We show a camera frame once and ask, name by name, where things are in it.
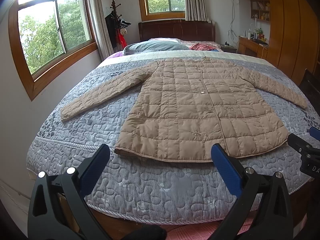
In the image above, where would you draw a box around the beige quilted jacket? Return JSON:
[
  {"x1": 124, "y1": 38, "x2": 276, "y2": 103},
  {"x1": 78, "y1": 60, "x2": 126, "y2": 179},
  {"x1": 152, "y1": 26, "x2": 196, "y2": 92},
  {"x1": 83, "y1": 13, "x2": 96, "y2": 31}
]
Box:
[{"x1": 61, "y1": 57, "x2": 307, "y2": 163}]

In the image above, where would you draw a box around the coat rack with clothes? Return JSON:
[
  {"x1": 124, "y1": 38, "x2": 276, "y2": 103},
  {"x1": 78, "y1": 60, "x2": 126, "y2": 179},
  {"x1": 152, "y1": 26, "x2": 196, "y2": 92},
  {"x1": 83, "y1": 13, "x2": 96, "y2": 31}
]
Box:
[{"x1": 105, "y1": 0, "x2": 131, "y2": 51}]

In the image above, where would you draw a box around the grey quilted bedspread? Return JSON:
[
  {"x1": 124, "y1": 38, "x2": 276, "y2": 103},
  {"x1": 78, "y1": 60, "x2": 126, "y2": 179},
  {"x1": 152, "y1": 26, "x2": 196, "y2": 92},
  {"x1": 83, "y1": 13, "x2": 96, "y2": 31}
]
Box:
[{"x1": 26, "y1": 50, "x2": 320, "y2": 225}]

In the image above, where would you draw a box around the wooden wardrobe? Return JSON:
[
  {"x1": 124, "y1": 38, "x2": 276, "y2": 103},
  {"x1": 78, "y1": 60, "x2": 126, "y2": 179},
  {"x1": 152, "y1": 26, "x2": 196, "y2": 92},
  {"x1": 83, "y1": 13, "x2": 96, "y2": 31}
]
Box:
[{"x1": 266, "y1": 0, "x2": 319, "y2": 85}]

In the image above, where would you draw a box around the dark bedside table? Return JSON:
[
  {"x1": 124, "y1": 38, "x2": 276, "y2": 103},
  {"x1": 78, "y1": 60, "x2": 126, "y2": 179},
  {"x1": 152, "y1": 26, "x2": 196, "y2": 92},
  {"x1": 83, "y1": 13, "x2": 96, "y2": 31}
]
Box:
[{"x1": 220, "y1": 44, "x2": 237, "y2": 54}]

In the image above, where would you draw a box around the red patterned cloth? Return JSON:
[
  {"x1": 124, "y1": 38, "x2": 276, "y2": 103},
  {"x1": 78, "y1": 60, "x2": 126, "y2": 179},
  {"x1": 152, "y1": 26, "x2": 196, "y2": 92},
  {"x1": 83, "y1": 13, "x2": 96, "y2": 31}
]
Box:
[{"x1": 189, "y1": 42, "x2": 219, "y2": 51}]

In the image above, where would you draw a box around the dark wooden headboard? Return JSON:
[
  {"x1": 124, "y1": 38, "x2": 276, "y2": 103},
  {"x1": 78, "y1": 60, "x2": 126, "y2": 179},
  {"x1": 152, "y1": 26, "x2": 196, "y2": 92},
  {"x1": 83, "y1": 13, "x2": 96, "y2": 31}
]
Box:
[{"x1": 138, "y1": 19, "x2": 216, "y2": 42}]

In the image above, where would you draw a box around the back window striped curtain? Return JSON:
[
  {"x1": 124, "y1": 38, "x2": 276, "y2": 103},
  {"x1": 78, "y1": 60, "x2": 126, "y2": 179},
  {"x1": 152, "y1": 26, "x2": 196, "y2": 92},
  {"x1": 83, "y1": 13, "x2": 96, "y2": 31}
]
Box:
[{"x1": 185, "y1": 0, "x2": 207, "y2": 22}]

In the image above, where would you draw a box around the side window curtain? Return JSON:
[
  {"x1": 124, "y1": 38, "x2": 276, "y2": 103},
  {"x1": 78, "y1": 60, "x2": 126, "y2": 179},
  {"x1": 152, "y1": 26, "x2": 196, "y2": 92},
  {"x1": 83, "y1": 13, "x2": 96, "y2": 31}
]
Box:
[{"x1": 88, "y1": 0, "x2": 113, "y2": 61}]

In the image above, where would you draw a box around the grey pillow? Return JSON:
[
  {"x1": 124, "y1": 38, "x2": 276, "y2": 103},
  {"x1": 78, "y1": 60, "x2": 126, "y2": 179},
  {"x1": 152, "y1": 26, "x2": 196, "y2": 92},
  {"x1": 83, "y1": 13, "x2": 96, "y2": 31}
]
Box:
[{"x1": 123, "y1": 40, "x2": 189, "y2": 56}]

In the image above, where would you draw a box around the side window wooden frame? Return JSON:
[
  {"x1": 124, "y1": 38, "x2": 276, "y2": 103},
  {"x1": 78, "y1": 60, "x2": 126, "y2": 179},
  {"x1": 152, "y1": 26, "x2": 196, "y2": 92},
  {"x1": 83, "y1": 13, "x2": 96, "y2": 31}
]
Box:
[{"x1": 8, "y1": 0, "x2": 97, "y2": 100}]

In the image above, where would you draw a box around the hanging white cable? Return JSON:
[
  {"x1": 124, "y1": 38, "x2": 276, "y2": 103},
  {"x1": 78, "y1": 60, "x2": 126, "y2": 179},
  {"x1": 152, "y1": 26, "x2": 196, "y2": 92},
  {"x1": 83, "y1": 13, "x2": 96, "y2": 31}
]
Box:
[{"x1": 227, "y1": 0, "x2": 238, "y2": 43}]

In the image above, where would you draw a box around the wall shelf with items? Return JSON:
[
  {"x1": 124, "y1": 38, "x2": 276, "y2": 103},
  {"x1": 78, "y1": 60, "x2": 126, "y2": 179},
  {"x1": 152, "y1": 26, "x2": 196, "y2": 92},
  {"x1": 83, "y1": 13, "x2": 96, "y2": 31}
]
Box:
[{"x1": 251, "y1": 0, "x2": 270, "y2": 22}]

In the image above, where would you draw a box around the back window wooden frame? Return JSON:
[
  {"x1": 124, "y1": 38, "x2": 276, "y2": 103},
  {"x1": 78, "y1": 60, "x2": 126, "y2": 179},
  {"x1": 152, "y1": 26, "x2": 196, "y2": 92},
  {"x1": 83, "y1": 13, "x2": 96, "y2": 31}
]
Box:
[{"x1": 136, "y1": 0, "x2": 187, "y2": 22}]

